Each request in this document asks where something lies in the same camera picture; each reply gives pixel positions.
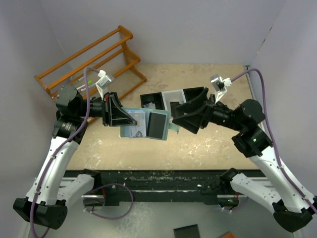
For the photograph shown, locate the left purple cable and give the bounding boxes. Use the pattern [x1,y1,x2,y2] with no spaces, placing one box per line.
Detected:
[29,67,102,238]

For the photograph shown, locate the black card in white bin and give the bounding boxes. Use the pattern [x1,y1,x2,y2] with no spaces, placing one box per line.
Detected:
[170,102,180,107]

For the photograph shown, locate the pens on rack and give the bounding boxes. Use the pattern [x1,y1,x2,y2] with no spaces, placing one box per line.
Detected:
[76,80,95,91]

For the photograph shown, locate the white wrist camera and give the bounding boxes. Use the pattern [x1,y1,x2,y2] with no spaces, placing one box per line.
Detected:
[95,70,115,98]
[211,74,232,103]

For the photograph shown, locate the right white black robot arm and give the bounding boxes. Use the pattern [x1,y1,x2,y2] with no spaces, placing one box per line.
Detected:
[171,88,317,233]

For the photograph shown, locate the orange wooden rack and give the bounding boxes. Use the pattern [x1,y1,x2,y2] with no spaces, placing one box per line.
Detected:
[34,25,147,101]

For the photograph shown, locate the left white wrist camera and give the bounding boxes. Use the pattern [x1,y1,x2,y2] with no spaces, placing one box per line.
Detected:
[95,70,115,98]

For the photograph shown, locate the mint green card holder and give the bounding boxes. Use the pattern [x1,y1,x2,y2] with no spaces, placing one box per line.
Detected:
[120,107,180,140]

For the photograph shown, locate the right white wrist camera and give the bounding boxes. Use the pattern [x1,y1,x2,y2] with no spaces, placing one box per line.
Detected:
[211,74,232,103]

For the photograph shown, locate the silver VIP card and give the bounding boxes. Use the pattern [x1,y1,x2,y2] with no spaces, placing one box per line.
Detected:
[143,102,156,110]
[121,110,148,137]

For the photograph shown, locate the black bin with gold card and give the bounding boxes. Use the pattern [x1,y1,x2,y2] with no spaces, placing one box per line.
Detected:
[183,87,204,102]

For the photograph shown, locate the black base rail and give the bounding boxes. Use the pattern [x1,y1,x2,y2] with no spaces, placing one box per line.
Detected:
[83,170,240,206]

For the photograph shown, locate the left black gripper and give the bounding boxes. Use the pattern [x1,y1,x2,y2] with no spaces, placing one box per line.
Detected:
[76,91,137,126]

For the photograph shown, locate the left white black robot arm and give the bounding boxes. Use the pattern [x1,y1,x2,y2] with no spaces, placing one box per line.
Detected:
[13,85,137,230]

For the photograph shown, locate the black square plate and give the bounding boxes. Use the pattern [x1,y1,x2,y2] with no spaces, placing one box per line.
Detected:
[173,224,201,238]

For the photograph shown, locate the orange brown object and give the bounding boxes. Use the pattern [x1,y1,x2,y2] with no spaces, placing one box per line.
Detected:
[218,232,235,238]

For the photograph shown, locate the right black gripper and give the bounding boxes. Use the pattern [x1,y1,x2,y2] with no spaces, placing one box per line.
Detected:
[172,87,243,133]

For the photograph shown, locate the purple cable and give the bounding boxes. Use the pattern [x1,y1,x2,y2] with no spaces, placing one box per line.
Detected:
[29,67,102,238]
[230,68,317,215]

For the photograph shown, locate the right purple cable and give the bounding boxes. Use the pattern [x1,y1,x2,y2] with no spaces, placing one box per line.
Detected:
[230,68,317,215]

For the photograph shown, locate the black card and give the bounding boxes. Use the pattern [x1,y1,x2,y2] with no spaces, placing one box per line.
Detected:
[170,102,180,107]
[147,112,166,139]

